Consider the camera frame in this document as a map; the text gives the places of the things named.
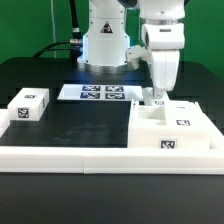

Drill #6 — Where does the white marker sheet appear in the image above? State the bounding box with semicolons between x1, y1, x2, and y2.
58;84;143;101

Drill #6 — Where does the white cabinet body box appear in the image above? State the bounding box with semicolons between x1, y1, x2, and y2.
127;101;212;149

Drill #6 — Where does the white cabinet door panel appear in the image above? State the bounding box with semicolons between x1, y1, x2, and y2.
141;87;170;107
164;100;208;129

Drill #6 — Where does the white thin cable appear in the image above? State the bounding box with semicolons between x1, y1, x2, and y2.
49;0;58;59

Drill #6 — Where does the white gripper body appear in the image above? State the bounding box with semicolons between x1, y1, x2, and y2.
141;23;185;91

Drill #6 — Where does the white L-shaped obstacle frame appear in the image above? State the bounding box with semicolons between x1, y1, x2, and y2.
0;115;224;175

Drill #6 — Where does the black cable bundle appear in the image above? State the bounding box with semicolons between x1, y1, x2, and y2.
32;0;84;61

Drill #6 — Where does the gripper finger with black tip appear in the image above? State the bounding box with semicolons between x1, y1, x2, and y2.
153;88;164;99

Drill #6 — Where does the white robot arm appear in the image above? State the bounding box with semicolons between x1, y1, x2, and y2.
78;0;186;98

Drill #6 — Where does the white cabinet top block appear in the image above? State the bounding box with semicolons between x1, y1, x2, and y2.
7;88;49;121

